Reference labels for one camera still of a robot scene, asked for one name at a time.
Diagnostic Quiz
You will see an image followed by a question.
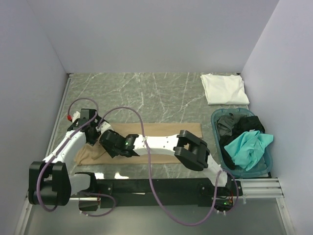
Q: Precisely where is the tan t shirt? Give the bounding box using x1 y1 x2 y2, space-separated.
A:
74 123 202 165

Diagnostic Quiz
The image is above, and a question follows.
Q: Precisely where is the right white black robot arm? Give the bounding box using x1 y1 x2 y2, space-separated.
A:
99 130 232 195

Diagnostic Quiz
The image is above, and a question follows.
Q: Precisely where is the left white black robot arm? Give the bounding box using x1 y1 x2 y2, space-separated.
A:
28 109 101 209

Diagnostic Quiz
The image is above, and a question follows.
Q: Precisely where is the black base beam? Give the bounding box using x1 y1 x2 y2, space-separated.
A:
78 178 235 212

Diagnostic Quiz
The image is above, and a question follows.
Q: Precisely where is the grey t shirt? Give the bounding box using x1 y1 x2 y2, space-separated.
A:
216 113 242 137

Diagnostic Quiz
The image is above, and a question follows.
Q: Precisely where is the folded white t shirt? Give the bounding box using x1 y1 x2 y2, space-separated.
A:
201 74 249 105

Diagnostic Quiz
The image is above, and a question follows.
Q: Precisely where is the black t shirt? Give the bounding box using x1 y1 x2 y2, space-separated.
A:
219 115 265 170

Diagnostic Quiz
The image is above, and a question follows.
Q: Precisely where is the teal t shirt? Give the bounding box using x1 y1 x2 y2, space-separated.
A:
224 130 274 171

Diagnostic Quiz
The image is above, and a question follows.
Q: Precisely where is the teal plastic laundry basket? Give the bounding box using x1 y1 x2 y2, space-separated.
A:
211 108 273 178

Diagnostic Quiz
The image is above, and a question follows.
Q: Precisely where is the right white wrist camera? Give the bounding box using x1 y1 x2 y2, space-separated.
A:
96 121 112 133

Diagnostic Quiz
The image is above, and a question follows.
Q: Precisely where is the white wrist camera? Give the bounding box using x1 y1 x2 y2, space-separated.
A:
67 111 80 122
96 121 112 133

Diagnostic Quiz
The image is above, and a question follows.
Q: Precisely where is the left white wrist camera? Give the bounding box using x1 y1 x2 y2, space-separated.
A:
67 111 80 122

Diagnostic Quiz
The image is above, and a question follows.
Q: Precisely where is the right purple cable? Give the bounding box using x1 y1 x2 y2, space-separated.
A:
96 107 239 226

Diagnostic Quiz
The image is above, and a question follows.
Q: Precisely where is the aluminium rail frame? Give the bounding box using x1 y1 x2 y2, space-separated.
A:
23 72 284 199

